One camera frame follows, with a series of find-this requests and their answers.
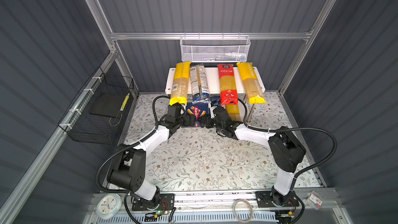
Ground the white two-tier shelf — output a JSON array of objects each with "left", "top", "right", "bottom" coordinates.
[{"left": 164, "top": 66, "right": 266, "bottom": 128}]

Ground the yellow pastatime spaghetti pack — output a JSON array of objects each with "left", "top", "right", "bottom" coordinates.
[
  {"left": 225, "top": 105, "right": 241, "bottom": 122},
  {"left": 237, "top": 62, "right": 266, "bottom": 104}
]

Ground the toothpaste tube in basket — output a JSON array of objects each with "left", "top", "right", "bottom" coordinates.
[{"left": 224, "top": 52, "right": 247, "bottom": 62}]

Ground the dark blue spaghetti box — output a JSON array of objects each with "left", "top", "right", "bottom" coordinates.
[{"left": 186, "top": 102, "right": 209, "bottom": 128}]

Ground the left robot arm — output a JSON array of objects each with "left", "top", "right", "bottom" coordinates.
[{"left": 95, "top": 95, "right": 188, "bottom": 205}]

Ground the black wire basket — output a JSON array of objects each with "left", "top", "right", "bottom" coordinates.
[{"left": 59, "top": 68, "right": 135, "bottom": 145}]

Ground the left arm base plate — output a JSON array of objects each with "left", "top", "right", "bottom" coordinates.
[{"left": 131, "top": 194, "right": 175, "bottom": 212}]

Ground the light blue spaghetti box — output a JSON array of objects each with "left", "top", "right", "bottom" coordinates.
[{"left": 210, "top": 95, "right": 221, "bottom": 107}]

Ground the coiled white cable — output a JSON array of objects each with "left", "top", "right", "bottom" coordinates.
[{"left": 232, "top": 198, "right": 253, "bottom": 223}]

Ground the red spaghetti pack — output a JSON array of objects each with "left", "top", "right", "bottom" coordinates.
[{"left": 218, "top": 64, "right": 238, "bottom": 106}]

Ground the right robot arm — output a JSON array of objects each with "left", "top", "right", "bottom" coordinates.
[{"left": 207, "top": 103, "right": 338, "bottom": 206}]

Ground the yellow spaghetti pack barcode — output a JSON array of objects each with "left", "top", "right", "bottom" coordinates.
[{"left": 170, "top": 62, "right": 191, "bottom": 105}]

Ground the blue white spaghetti pack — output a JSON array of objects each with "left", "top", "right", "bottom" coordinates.
[{"left": 190, "top": 64, "right": 211, "bottom": 104}]

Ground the white wire mesh basket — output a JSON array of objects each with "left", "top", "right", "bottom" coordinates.
[{"left": 180, "top": 34, "right": 251, "bottom": 63}]

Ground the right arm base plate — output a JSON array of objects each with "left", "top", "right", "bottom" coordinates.
[{"left": 255, "top": 190, "right": 300, "bottom": 208}]

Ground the white round clock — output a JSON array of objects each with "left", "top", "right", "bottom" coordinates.
[{"left": 95, "top": 194, "right": 122, "bottom": 220}]

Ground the small red white tag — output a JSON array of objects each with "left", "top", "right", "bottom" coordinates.
[{"left": 306, "top": 191, "right": 323, "bottom": 210}]

